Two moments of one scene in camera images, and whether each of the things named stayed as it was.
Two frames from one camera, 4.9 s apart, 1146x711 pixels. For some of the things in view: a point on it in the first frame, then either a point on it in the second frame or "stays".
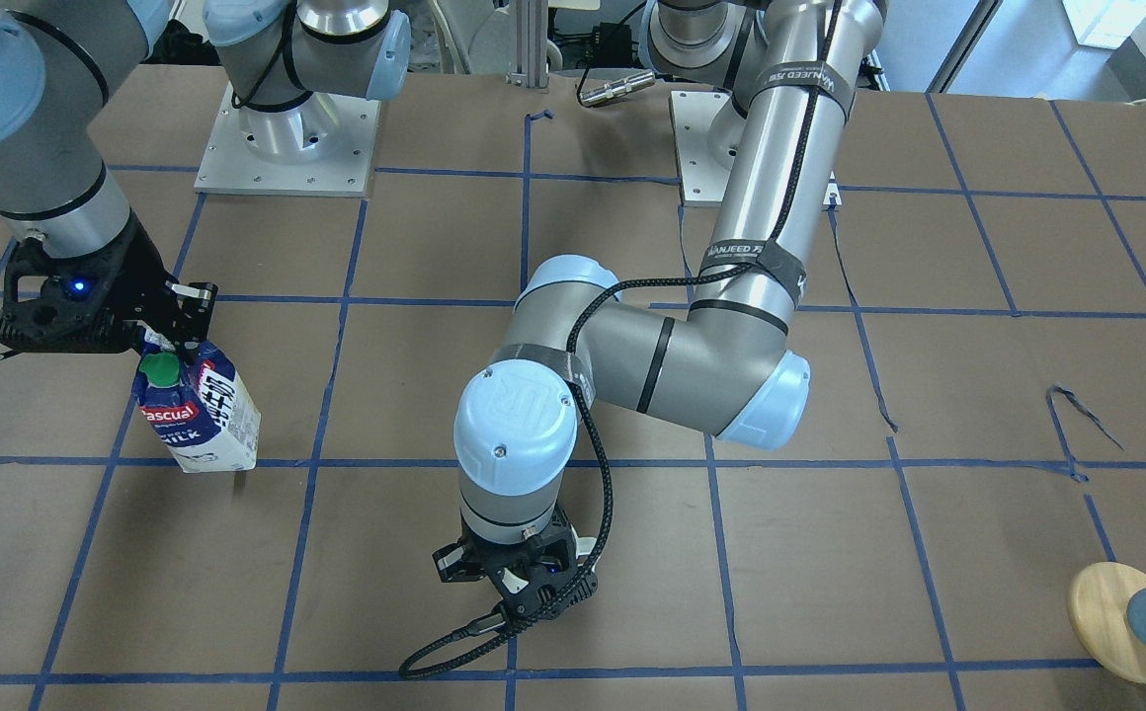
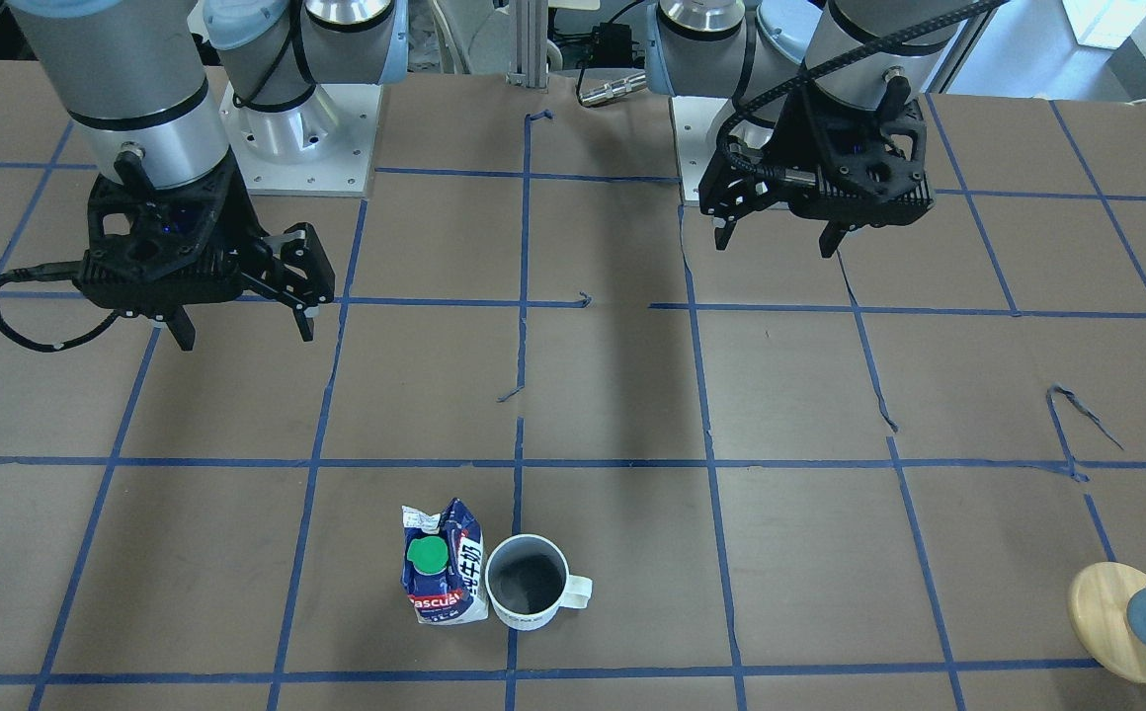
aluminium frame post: x=531 y=45 stays
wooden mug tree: x=1098 y=616 stays
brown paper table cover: x=1006 y=331 stays
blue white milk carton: x=194 y=398 -> x=444 y=564
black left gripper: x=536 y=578 -> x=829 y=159
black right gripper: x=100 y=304 -> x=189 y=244
